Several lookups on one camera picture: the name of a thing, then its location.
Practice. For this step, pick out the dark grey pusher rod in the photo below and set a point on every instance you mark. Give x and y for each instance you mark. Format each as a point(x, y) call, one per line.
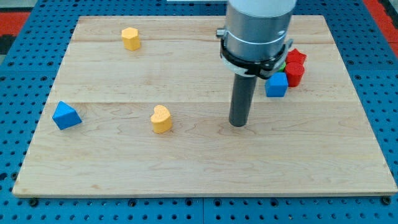
point(242, 94)

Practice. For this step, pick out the green block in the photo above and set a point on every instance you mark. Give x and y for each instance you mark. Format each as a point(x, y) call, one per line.
point(282, 68)

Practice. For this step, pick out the wooden board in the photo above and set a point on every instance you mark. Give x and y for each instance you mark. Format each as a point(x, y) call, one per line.
point(315, 141)

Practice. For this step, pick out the blue triangle block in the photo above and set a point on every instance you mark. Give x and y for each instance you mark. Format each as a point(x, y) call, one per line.
point(65, 116)

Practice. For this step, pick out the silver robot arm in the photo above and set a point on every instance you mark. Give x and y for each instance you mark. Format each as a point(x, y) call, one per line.
point(252, 41)

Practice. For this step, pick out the blue cube block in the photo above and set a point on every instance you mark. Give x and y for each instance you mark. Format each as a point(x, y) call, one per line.
point(276, 85)

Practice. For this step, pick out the red cylinder block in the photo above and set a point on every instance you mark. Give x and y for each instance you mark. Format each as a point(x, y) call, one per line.
point(294, 72)

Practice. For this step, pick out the yellow heart block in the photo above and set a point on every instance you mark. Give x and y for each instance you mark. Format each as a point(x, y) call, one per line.
point(161, 119)

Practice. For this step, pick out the red star block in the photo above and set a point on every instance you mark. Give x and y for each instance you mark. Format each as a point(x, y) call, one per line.
point(295, 56)

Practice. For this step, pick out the yellow hexagon block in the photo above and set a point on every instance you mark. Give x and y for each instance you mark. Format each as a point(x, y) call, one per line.
point(130, 37)

